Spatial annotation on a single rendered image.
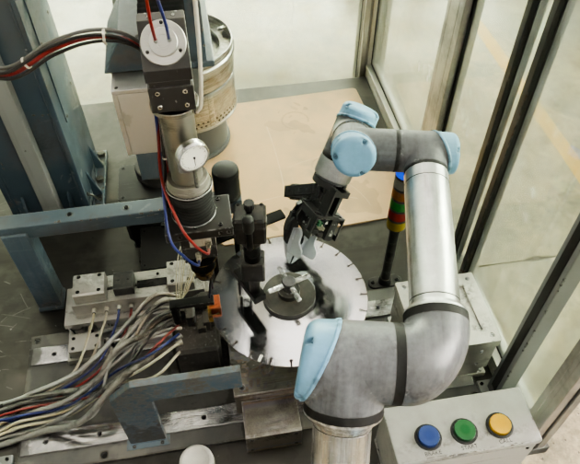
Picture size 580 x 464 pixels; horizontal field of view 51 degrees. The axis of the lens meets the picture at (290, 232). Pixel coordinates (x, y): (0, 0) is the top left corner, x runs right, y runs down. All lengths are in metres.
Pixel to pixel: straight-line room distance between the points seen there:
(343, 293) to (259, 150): 0.73
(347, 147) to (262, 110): 1.03
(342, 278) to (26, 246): 0.69
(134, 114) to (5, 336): 0.81
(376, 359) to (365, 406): 0.07
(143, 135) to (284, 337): 0.50
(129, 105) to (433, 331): 0.55
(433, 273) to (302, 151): 1.03
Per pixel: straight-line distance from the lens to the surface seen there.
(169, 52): 0.82
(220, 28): 1.78
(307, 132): 1.95
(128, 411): 1.24
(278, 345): 1.22
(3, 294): 1.69
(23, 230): 1.40
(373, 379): 0.84
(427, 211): 0.98
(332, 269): 1.32
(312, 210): 1.19
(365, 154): 1.03
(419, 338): 0.85
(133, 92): 0.93
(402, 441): 1.21
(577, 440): 2.36
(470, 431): 1.23
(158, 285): 1.44
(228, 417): 1.36
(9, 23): 1.43
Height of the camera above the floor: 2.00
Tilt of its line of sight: 49 degrees down
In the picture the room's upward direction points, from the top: straight up
